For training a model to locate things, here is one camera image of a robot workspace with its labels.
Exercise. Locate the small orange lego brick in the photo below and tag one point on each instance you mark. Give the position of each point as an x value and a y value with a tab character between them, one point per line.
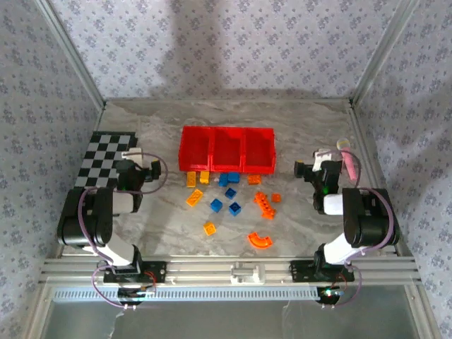
276	197

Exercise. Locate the long yellow lego brick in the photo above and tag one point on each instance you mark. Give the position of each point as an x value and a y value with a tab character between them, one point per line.
194	197

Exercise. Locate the small yellow lego brick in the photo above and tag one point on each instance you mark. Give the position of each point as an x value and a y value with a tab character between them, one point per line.
204	177

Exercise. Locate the long orange lego brick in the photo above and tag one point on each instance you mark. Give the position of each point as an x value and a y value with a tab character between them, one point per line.
265	205

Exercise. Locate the orange arch lego piece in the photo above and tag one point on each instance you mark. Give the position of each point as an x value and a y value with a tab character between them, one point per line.
255	242

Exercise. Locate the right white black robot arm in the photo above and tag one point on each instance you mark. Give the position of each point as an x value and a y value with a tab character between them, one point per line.
367	219

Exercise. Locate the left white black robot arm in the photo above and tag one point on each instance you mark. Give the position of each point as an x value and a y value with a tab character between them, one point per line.
99	219

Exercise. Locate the pink marker pen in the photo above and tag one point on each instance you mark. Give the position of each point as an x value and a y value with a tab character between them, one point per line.
347	159

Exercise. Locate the black grey checkerboard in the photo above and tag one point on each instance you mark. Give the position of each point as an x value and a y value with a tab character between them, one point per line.
102	152

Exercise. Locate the floral patterned backdrop cloth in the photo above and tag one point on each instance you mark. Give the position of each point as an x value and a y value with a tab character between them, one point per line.
226	53

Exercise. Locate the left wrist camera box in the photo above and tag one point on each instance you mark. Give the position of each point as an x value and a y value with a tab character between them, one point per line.
133	157

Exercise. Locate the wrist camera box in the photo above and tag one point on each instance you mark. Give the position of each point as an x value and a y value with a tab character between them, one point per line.
133	157
322	157

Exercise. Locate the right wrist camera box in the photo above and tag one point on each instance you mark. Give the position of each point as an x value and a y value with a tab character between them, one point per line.
322	157

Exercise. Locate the aluminium side rail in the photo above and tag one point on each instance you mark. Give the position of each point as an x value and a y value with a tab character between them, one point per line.
370	169

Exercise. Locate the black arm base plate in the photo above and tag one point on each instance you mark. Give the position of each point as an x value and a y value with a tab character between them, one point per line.
300	272
159	272

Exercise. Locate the aluminium front rail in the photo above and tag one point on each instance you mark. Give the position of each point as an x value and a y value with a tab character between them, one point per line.
205	272

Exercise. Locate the white rail bracket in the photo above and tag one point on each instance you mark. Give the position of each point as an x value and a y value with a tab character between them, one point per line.
247	273

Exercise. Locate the aluminium frame post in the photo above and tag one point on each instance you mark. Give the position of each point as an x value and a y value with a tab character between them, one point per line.
384	53
73	53

